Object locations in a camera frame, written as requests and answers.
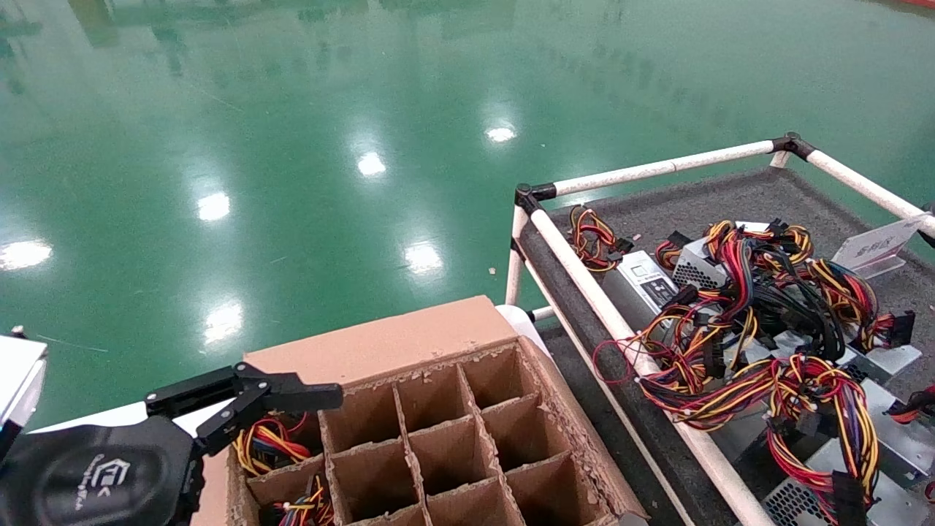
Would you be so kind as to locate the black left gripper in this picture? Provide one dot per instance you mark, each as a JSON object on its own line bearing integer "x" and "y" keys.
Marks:
{"x": 95, "y": 475}

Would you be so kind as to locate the cardboard box with dividers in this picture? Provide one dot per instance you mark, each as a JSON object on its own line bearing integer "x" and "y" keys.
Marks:
{"x": 380, "y": 343}

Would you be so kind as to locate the slim labelled power supply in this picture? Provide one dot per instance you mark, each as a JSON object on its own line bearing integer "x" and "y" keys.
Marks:
{"x": 650, "y": 281}

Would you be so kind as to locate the mesh-sided silver power supply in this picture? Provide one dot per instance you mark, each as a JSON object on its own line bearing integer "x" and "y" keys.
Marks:
{"x": 697, "y": 267}

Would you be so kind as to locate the fan-grill silver power supply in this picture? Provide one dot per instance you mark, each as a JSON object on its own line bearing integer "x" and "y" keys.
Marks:
{"x": 792, "y": 504}

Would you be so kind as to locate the clear acrylic sign holder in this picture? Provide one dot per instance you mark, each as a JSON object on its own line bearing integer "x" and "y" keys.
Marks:
{"x": 876, "y": 245}

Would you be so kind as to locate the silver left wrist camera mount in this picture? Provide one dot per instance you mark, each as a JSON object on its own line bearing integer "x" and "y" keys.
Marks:
{"x": 18, "y": 372}

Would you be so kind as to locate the pipe-frame cart with grey felt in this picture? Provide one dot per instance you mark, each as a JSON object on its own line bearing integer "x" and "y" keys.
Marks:
{"x": 730, "y": 201}

